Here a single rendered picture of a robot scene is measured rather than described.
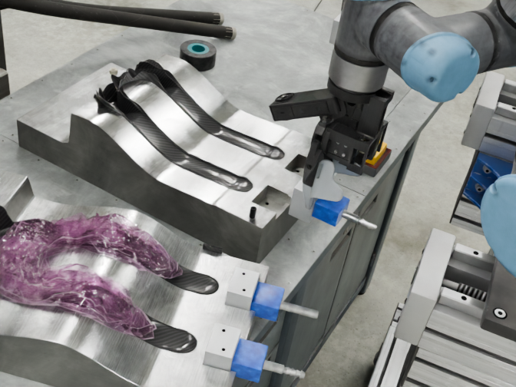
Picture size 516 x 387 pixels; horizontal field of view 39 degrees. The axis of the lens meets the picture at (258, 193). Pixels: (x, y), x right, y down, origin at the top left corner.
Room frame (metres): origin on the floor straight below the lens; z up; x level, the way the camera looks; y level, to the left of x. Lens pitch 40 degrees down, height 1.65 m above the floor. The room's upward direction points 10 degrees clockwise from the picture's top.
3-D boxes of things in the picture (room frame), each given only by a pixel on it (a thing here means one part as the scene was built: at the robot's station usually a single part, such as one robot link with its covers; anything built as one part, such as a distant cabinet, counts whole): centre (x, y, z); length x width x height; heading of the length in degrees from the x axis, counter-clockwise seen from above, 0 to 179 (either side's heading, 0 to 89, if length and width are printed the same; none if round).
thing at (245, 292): (0.71, -0.05, 0.86); 0.13 x 0.05 x 0.05; 83
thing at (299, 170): (0.99, -0.07, 0.87); 0.05 x 0.05 x 0.04; 66
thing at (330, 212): (0.84, -0.12, 0.93); 0.13 x 0.05 x 0.05; 67
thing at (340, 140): (0.85, -0.11, 1.09); 0.09 x 0.08 x 0.12; 67
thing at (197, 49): (1.42, 0.18, 0.82); 0.08 x 0.08 x 0.04
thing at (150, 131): (1.03, 0.15, 0.92); 0.35 x 0.16 x 0.09; 66
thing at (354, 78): (0.85, -0.10, 1.17); 0.08 x 0.08 x 0.05
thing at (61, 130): (1.04, 0.16, 0.87); 0.50 x 0.26 x 0.14; 66
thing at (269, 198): (0.89, -0.02, 0.87); 0.05 x 0.05 x 0.04; 66
